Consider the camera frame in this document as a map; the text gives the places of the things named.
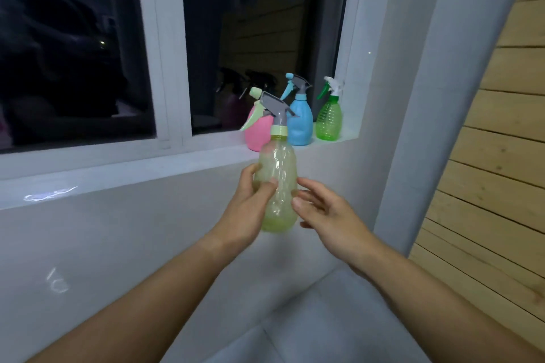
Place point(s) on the person's left hand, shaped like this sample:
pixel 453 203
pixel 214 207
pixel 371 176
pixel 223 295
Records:
pixel 242 218

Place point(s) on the person's right hand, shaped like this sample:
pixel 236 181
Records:
pixel 336 222

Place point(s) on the person's left thumb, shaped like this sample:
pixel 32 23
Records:
pixel 265 193

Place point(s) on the person's right thumb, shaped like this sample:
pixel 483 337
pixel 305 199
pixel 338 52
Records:
pixel 307 209

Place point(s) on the pale yellow spray bottle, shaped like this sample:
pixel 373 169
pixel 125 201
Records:
pixel 276 171

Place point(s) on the person's left forearm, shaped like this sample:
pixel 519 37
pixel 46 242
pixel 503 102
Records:
pixel 136 303

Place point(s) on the person's right forearm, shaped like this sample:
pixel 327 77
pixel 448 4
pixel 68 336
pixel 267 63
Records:
pixel 443 311

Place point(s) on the pink spray bottle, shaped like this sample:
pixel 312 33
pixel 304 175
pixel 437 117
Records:
pixel 258 133

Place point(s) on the blue spray bottle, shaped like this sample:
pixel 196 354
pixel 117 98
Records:
pixel 299 120

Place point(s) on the green spray bottle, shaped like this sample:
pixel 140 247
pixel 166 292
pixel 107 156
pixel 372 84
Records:
pixel 328 118

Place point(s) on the white window frame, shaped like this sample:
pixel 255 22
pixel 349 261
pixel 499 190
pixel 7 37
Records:
pixel 170 77

